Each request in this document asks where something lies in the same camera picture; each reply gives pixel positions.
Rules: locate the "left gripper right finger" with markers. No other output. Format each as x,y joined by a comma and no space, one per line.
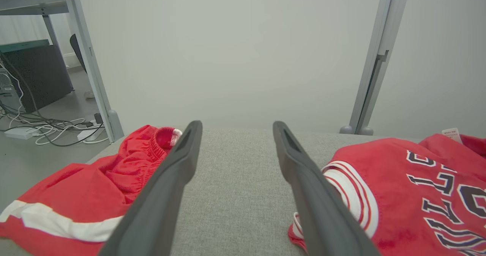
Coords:
319,210

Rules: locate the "white power strip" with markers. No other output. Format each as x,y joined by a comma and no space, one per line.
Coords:
21,133

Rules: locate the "grey partition double post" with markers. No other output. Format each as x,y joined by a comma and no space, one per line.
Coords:
374,77

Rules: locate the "red shorts white stripe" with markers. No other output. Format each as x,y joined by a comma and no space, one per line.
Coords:
76,187

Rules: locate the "white power adapter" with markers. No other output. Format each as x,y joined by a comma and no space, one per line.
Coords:
89,134

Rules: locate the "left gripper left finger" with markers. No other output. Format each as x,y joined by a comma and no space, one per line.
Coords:
163,195

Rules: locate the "red white basketball jersey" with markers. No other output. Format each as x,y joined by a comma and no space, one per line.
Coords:
398,195

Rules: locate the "black computer tower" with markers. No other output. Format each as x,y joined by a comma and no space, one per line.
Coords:
38,77

